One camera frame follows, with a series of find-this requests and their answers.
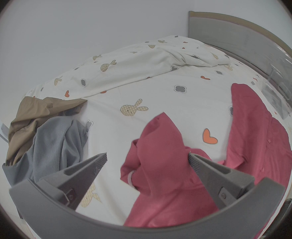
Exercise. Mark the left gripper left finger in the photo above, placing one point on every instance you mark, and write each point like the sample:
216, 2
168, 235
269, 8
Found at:
73, 180

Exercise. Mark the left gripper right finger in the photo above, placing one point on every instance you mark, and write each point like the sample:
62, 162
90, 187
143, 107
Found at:
223, 183

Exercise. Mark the red shirt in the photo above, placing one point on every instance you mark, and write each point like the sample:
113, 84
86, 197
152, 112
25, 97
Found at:
161, 143

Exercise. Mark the grey garment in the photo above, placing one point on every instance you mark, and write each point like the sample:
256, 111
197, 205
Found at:
53, 143

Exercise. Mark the brown garment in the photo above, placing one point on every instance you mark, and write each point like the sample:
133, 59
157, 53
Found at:
28, 116

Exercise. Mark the clear plastic box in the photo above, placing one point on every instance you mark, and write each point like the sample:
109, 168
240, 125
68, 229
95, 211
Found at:
283, 96

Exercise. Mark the bed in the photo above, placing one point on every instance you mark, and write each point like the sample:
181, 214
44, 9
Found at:
161, 91

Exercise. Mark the cream printed quilt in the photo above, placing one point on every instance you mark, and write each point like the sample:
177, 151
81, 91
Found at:
136, 66

